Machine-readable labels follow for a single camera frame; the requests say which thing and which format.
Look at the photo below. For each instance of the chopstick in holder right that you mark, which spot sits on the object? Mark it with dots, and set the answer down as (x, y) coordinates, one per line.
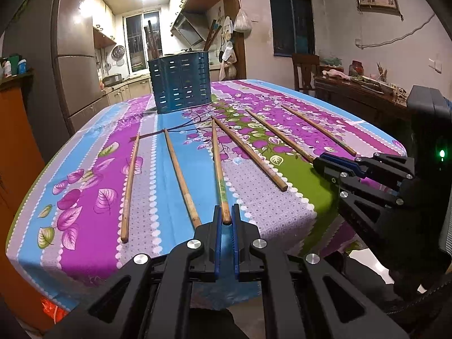
(213, 25)

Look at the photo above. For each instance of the silver refrigerator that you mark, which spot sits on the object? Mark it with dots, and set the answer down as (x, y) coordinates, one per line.
(56, 38)

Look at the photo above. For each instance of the orange wooden cabinet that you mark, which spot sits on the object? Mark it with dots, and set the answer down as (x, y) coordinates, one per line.
(21, 163)

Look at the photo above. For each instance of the kitchen counter cabinets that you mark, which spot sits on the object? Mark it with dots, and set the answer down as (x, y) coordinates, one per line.
(133, 87)

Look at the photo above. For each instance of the blue perforated utensil holder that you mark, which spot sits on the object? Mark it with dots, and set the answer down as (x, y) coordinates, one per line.
(180, 81)

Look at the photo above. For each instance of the wooden chopstick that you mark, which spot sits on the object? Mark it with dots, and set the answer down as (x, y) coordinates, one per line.
(124, 232)
(152, 41)
(213, 33)
(189, 203)
(225, 212)
(279, 182)
(325, 132)
(294, 145)

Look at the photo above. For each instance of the wooden chair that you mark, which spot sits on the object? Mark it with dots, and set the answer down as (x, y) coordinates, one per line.
(306, 67)

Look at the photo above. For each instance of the range hood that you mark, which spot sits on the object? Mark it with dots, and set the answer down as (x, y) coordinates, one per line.
(191, 28)

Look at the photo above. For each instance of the floral striped tablecloth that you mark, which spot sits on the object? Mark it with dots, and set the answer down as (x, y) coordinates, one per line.
(65, 238)

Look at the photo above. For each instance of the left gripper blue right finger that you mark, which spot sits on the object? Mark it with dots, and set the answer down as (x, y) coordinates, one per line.
(235, 214)

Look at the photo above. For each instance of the dark window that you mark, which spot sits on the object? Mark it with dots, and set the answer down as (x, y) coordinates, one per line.
(292, 27)

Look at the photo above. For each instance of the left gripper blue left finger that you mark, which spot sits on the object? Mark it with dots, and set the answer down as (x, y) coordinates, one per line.
(217, 221)

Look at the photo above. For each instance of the white plastic bag hanging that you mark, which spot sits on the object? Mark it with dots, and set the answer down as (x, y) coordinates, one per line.
(242, 23)

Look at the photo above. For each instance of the dark wooden side table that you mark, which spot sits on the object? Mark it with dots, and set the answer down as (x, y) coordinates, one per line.
(373, 106)

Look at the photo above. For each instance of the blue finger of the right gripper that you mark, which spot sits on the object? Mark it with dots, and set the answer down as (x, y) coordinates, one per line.
(330, 171)
(350, 164)

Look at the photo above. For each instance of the kitchen window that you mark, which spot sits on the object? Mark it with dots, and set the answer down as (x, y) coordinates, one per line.
(136, 44)

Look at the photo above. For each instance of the chopstick in holder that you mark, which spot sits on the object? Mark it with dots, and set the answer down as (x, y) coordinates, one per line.
(213, 25)
(148, 43)

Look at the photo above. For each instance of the chopstick in holder left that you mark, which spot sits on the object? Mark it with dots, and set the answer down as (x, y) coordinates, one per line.
(148, 43)

